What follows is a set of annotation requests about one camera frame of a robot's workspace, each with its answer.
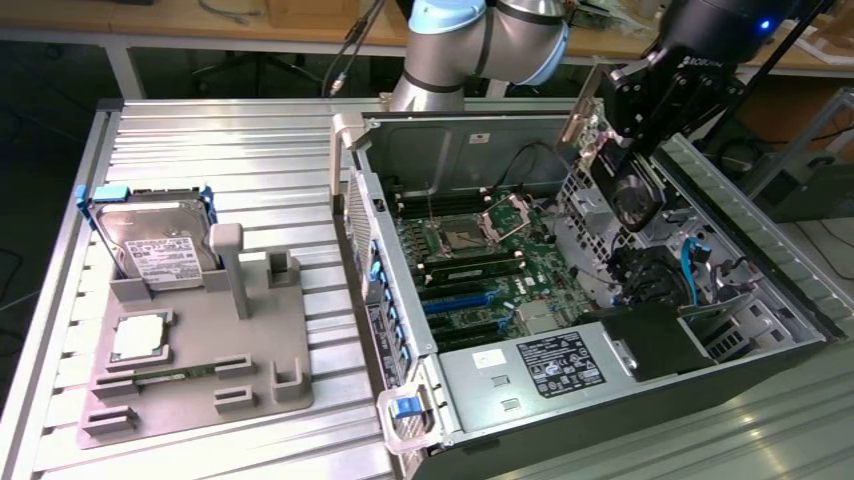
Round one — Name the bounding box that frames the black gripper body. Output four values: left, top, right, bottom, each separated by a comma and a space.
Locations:
638, 0, 810, 85

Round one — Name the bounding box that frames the graphics card with metal bracket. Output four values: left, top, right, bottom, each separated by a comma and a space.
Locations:
555, 63, 670, 234

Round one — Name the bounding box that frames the black stand pole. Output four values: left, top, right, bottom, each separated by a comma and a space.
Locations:
692, 0, 839, 140

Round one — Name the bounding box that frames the white flat box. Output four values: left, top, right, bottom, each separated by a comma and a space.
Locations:
792, 27, 854, 64

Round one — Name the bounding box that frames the dark equipment case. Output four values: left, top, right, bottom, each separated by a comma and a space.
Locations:
759, 154, 854, 224

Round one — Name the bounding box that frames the metal disk bay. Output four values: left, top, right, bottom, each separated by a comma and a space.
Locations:
556, 157, 668, 281

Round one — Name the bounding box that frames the metal socket cover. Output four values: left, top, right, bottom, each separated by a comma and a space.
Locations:
479, 194, 539, 236

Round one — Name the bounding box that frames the green motherboard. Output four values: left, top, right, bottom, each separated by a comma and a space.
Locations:
392, 187, 602, 351

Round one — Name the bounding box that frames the black RAM slot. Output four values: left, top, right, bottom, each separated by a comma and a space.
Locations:
396, 201, 485, 218
419, 248, 524, 266

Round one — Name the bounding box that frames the thin metal locking lever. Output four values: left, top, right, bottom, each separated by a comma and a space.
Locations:
424, 184, 447, 236

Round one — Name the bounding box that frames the CPU socket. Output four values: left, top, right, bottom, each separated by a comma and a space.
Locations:
436, 219, 499, 259

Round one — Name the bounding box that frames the black RAM stick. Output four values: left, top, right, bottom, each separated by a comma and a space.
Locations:
420, 259, 528, 287

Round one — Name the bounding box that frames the silver chipset heatsink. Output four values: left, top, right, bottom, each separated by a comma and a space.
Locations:
516, 302, 556, 336

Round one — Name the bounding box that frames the black plastic shroud box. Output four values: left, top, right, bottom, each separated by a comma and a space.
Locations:
576, 307, 719, 384

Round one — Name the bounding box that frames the blue expansion slot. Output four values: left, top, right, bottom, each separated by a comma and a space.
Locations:
423, 292, 499, 315

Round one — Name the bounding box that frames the black expansion slot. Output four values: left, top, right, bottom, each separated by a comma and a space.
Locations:
425, 318, 501, 335
431, 331, 508, 351

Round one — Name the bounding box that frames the grey power supply unit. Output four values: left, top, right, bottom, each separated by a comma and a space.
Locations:
436, 319, 646, 434

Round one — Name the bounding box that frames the open black PC case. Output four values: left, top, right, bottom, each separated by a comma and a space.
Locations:
329, 107, 843, 480

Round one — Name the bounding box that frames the hard disk in blue caddy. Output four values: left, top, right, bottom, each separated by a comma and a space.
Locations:
72, 183, 221, 294

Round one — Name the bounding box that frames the wooden workbench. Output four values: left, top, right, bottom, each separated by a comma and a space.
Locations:
0, 0, 854, 141

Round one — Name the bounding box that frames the grey plastic parts rack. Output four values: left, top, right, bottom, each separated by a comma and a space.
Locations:
76, 222, 319, 451

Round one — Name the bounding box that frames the green RAM stick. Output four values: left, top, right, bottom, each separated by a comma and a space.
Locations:
132, 364, 221, 384

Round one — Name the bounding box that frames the silver CPU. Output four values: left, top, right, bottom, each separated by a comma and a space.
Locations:
109, 315, 168, 362

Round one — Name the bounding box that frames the grey aluminium frame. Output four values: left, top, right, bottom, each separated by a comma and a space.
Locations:
746, 87, 854, 201

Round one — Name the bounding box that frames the black wire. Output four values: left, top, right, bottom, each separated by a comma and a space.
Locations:
499, 142, 569, 197

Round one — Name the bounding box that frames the blue wire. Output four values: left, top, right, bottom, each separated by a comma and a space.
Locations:
678, 237, 703, 306

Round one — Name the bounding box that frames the hanging grey cable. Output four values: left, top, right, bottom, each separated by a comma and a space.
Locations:
325, 0, 387, 97

